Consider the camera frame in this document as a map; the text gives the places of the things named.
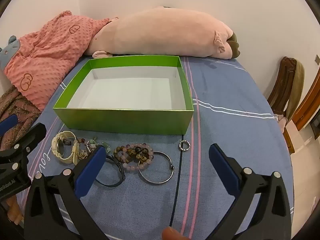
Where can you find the silver bangle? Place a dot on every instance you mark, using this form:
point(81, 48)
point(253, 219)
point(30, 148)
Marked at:
point(171, 167)

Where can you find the brown patterned blanket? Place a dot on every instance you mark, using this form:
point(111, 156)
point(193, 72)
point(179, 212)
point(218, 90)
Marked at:
point(17, 107)

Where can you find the carved wooden chair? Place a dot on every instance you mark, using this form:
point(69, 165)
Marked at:
point(280, 85)

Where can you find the wall light switch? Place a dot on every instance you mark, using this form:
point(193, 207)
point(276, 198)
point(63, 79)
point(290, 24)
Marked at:
point(317, 60)

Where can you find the blue plush toy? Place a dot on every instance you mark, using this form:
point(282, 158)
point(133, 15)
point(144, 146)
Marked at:
point(11, 50)

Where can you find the olive cloth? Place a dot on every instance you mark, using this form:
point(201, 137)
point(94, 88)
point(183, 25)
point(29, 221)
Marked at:
point(296, 87)

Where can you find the blue striped bed sheet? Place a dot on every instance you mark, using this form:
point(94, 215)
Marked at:
point(225, 120)

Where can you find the person's right hand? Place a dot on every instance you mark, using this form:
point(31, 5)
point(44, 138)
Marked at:
point(172, 234)

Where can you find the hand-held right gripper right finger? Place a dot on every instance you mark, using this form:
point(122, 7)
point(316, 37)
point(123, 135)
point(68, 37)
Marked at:
point(225, 166)

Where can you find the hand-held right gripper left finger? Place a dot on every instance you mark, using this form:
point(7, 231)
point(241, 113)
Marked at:
point(90, 171)

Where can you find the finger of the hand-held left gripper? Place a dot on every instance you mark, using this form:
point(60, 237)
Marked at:
point(7, 124)
point(30, 137)

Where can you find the wooden door frame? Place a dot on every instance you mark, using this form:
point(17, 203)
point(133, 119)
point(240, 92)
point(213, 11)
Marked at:
point(308, 100)

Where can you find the pink dotted blanket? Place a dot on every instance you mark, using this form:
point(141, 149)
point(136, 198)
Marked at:
point(50, 55)

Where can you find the person's left hand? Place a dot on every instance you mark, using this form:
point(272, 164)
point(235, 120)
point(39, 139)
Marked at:
point(13, 207)

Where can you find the pink plush pig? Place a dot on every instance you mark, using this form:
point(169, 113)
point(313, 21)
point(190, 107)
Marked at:
point(162, 32)

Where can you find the black wristwatch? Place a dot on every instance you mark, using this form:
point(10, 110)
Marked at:
point(121, 171)

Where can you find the green cardboard box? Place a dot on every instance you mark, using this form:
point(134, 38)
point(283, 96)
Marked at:
point(125, 121)

